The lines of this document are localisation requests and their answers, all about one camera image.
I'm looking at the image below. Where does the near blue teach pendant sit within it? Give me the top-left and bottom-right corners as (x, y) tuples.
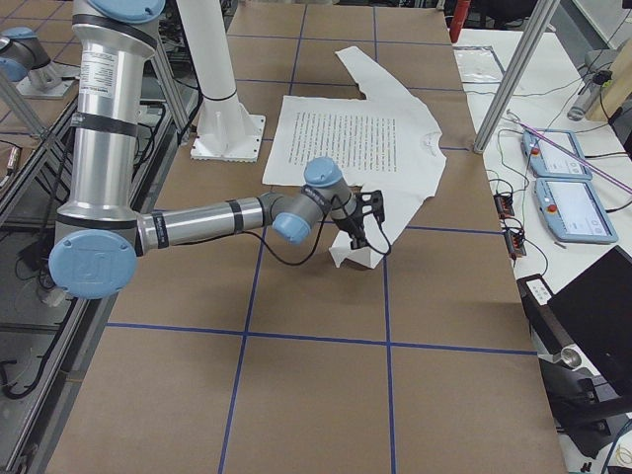
(535, 178), (618, 244)

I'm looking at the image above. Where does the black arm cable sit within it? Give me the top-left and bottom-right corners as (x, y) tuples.
(257, 195), (394, 266)

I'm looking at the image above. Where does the blue teach pendant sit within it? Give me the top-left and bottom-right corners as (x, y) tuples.
(521, 129), (593, 181)
(535, 178), (618, 244)

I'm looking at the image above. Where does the clear plastic document sleeve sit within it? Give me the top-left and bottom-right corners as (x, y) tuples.
(453, 45), (505, 84)

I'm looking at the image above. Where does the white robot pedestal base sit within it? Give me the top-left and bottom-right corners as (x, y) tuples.
(176, 0), (267, 163)

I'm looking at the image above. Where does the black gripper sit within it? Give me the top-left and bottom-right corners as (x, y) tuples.
(342, 191), (384, 250)

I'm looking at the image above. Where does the far blue teach pendant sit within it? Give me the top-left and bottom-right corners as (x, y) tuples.
(521, 129), (593, 181)

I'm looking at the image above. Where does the small red circuit board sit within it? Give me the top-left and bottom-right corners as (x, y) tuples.
(494, 193), (514, 219)

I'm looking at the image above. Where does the aluminium frame post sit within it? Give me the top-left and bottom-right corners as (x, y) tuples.
(473, 0), (560, 154)

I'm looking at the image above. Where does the silver-grey robot arm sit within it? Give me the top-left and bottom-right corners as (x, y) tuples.
(1, 27), (78, 100)
(47, 1), (385, 299)

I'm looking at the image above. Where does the red cylinder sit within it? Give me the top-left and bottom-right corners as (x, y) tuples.
(449, 0), (471, 43)

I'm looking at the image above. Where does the white long-sleeve printed shirt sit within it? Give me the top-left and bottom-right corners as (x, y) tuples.
(263, 46), (445, 269)

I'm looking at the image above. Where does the black laptop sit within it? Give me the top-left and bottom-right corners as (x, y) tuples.
(549, 246), (631, 395)

